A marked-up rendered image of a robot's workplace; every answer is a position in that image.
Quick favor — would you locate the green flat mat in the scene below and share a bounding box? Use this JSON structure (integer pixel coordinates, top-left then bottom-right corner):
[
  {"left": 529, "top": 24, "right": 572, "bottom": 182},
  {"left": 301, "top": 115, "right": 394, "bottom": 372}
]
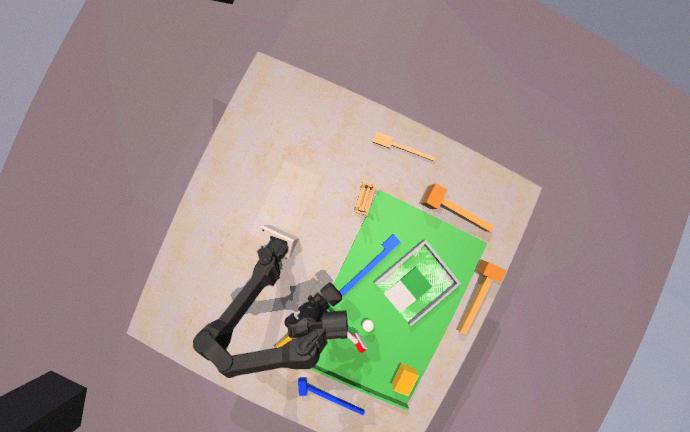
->
[{"left": 316, "top": 190, "right": 487, "bottom": 404}]

